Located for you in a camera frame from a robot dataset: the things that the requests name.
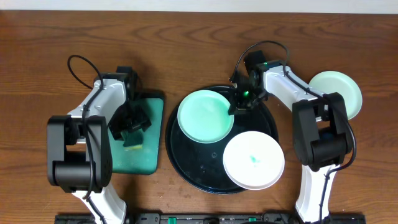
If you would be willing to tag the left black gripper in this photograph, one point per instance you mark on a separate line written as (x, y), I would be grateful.
(131, 125)

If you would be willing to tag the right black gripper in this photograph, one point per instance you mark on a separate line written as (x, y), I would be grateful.
(241, 104)

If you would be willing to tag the green yellow scrub sponge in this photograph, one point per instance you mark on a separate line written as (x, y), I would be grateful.
(133, 140)

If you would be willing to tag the mint plate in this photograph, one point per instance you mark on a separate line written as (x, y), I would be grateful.
(203, 116)
(333, 81)

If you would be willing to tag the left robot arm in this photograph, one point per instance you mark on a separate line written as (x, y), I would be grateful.
(79, 157)

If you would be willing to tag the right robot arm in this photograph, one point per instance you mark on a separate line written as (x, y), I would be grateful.
(323, 139)

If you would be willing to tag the black rectangular water tray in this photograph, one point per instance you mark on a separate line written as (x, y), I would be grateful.
(143, 160)

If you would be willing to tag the round black serving tray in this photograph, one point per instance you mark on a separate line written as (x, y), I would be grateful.
(201, 165)

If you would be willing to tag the white plate with green stain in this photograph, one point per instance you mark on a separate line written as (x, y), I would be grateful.
(253, 160)

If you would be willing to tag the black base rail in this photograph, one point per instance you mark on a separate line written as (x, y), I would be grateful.
(156, 218)

